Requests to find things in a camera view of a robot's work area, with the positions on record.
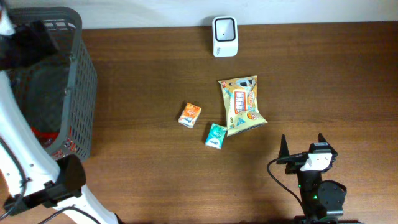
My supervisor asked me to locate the white barcode scanner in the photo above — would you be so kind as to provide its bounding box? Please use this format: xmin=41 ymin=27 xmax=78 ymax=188
xmin=211 ymin=16 xmax=239 ymax=57

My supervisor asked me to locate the teal tissue pack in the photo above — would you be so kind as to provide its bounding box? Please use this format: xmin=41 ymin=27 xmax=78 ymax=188
xmin=205 ymin=123 xmax=227 ymax=150

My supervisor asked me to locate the yellow snack bag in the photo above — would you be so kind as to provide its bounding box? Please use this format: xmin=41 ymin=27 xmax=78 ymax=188
xmin=218 ymin=75 xmax=267 ymax=137

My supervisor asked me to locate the red Hacks candy bag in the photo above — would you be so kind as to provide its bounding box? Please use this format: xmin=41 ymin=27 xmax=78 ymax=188
xmin=31 ymin=127 xmax=76 ymax=152

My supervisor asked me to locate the orange tissue pack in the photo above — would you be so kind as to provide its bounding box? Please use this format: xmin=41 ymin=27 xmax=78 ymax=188
xmin=178 ymin=103 xmax=202 ymax=128

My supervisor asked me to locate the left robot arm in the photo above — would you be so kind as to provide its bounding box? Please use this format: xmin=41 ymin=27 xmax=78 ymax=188
xmin=1 ymin=2 xmax=121 ymax=223

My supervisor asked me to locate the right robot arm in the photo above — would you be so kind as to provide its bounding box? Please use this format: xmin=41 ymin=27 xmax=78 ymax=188
xmin=276 ymin=134 xmax=347 ymax=223

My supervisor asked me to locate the grey plastic mesh basket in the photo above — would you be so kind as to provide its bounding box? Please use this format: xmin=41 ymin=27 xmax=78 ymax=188
xmin=7 ymin=7 xmax=98 ymax=161

